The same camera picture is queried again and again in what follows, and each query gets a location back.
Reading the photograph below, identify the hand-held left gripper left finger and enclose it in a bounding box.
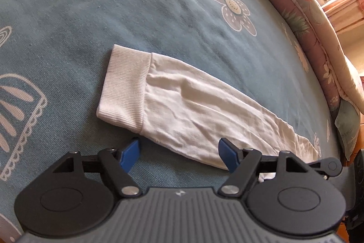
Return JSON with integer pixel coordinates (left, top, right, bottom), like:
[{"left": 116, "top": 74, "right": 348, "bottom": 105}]
[{"left": 53, "top": 137, "right": 143, "bottom": 198}]

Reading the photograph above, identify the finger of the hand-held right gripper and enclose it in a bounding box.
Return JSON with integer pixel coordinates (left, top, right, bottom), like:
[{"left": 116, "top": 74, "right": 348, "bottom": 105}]
[{"left": 308, "top": 157, "right": 342, "bottom": 180}]

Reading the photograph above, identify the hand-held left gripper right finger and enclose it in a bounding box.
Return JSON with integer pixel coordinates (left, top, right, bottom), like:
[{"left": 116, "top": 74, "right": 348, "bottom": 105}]
[{"left": 217, "top": 137, "right": 310, "bottom": 198}]

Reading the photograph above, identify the white long-sleeved printed shirt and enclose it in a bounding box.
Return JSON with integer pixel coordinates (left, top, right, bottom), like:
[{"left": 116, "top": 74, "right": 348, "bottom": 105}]
[{"left": 96, "top": 44, "right": 320, "bottom": 184}]

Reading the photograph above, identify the green pillow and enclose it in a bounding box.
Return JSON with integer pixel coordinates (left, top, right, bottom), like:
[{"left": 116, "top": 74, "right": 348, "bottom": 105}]
[{"left": 334, "top": 99, "right": 362, "bottom": 161}]

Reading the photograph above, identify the pink curtain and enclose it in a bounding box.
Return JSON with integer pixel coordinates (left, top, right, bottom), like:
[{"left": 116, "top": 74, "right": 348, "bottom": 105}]
[{"left": 321, "top": 0, "right": 364, "bottom": 33}]

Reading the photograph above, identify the pink floral quilt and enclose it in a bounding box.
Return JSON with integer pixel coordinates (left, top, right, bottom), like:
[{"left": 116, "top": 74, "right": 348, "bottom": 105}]
[{"left": 222, "top": 0, "right": 364, "bottom": 115}]

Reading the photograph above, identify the blue floral bed sheet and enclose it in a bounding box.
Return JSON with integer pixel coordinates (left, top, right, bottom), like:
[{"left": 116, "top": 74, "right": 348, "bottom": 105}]
[{"left": 0, "top": 0, "right": 346, "bottom": 243}]

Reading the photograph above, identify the wooden bed frame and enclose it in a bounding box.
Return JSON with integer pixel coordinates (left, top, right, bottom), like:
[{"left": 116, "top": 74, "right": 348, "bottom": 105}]
[{"left": 339, "top": 224, "right": 351, "bottom": 243}]

